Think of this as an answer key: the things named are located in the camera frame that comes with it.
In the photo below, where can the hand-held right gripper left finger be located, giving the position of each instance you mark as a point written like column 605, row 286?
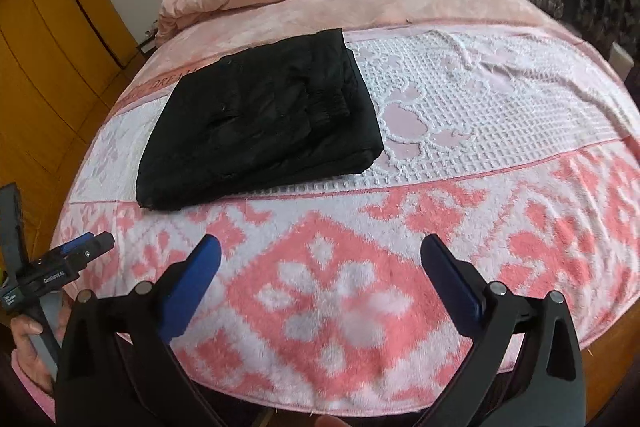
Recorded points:
column 195, row 287

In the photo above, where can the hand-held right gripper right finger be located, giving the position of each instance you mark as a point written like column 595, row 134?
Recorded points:
column 450, row 277

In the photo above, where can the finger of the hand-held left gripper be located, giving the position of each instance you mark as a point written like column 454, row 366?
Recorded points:
column 75, row 246
column 100, row 244

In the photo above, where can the black pants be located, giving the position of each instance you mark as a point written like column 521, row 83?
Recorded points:
column 260, row 122

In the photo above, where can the person's left hand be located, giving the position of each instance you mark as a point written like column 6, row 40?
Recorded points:
column 25, row 347

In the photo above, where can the pink white patterned blanket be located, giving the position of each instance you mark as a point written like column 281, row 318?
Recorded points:
column 400, row 232

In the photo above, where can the yellow wooden wardrobe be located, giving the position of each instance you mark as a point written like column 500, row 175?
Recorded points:
column 50, row 32

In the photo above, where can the pink bed sheet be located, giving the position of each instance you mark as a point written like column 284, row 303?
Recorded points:
column 450, row 2

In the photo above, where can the white box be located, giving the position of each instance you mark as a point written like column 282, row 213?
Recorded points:
column 622, row 59

